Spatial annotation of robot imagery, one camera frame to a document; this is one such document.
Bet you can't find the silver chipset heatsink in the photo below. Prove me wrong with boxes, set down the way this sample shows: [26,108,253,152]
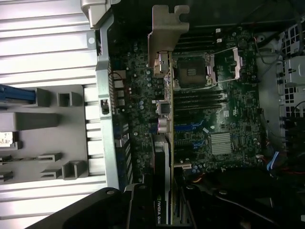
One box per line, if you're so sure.
[209,132,233,156]

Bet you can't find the blue expansion slot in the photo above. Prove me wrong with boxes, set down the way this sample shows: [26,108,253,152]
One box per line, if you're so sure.
[175,121,206,132]

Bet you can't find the open black PC case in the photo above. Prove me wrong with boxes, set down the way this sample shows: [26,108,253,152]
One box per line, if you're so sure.
[81,0,305,191]

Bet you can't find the grey parts rack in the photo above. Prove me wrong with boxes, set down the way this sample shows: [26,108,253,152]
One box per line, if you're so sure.
[0,84,88,183]

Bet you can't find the green motherboard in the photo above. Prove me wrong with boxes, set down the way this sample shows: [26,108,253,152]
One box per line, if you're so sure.
[108,26,265,177]

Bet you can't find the silver CPU chip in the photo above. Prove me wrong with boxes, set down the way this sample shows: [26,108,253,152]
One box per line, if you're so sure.
[0,132,14,146]

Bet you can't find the CPU socket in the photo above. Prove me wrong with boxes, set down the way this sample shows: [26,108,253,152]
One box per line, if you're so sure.
[175,56,213,89]

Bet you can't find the blue disk carrier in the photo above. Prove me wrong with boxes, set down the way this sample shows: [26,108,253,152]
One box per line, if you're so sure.
[0,86,37,105]

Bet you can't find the metal socket cover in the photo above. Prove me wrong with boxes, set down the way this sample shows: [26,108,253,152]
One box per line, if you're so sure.
[212,46,244,83]

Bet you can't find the perforated metal disk bay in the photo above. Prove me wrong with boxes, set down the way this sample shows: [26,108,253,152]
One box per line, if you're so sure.
[276,23,305,120]

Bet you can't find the blue disk wire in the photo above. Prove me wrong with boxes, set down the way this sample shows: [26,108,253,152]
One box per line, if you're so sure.
[266,151,280,171]

